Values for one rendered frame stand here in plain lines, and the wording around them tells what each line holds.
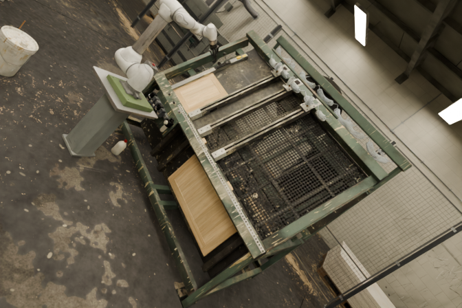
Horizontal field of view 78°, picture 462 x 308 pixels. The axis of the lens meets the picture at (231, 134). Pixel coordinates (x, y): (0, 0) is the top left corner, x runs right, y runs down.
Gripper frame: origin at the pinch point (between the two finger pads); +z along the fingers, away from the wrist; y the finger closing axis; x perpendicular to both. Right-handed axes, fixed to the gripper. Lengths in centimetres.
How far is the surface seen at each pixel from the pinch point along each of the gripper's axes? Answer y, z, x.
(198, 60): 14.3, 10.9, -17.4
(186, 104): 52, 14, 32
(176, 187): 100, 57, 92
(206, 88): 24.2, 14.0, 23.6
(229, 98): 12, 8, 53
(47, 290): 189, -34, 157
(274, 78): -43, 9, 54
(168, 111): 73, 13, 31
